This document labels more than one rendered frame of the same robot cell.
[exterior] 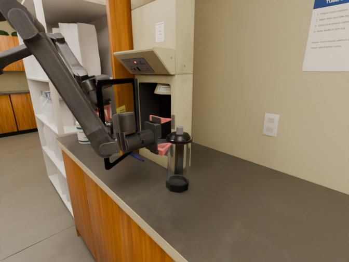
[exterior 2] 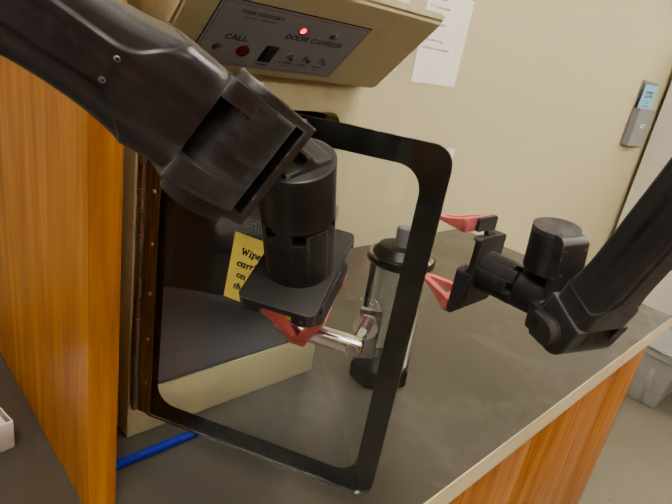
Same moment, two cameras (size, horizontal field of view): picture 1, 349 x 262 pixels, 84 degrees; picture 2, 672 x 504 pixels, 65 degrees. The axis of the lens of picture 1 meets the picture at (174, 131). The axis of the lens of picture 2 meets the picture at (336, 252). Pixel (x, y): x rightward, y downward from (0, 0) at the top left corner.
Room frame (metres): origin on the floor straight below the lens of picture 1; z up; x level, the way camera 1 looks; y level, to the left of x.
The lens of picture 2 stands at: (0.90, 0.77, 1.45)
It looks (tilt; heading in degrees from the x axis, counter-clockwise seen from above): 21 degrees down; 267
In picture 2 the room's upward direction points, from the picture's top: 10 degrees clockwise
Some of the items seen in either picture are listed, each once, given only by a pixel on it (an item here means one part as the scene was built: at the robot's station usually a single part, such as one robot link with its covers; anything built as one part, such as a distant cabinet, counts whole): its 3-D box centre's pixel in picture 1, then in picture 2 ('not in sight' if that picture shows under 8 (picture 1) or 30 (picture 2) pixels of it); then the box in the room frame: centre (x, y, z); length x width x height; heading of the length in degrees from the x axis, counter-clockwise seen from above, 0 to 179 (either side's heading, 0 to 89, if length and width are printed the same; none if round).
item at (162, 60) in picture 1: (142, 62); (306, 34); (0.94, 0.15, 1.46); 0.32 x 0.12 x 0.10; 43
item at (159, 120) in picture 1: (161, 125); (460, 233); (0.68, 0.05, 1.24); 0.09 x 0.07 x 0.07; 133
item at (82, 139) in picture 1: (86, 131); not in sight; (1.32, 0.62, 1.02); 0.13 x 0.13 x 0.15
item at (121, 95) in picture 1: (121, 120); (268, 303); (0.93, 0.26, 1.19); 0.30 x 0.01 x 0.40; 163
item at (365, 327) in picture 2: not in sight; (325, 327); (0.87, 0.31, 1.20); 0.10 x 0.05 x 0.03; 163
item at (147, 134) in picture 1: (145, 138); (497, 275); (0.63, 0.10, 1.20); 0.07 x 0.07 x 0.10; 43
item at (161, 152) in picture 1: (161, 142); (449, 277); (0.68, 0.05, 1.17); 0.09 x 0.07 x 0.07; 133
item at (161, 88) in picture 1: (171, 87); not in sight; (1.03, 0.02, 1.34); 0.18 x 0.18 x 0.05
